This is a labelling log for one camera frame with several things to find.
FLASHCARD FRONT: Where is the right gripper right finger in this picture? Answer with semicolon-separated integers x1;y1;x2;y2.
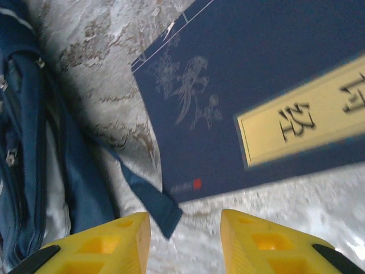
221;208;365;274

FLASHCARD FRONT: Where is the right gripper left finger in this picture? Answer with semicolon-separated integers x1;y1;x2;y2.
8;211;151;274

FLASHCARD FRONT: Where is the navy blue backpack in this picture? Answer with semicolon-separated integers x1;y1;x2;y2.
0;0;183;272

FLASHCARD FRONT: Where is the navy book with yellow label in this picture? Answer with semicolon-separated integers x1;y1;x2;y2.
131;0;365;204

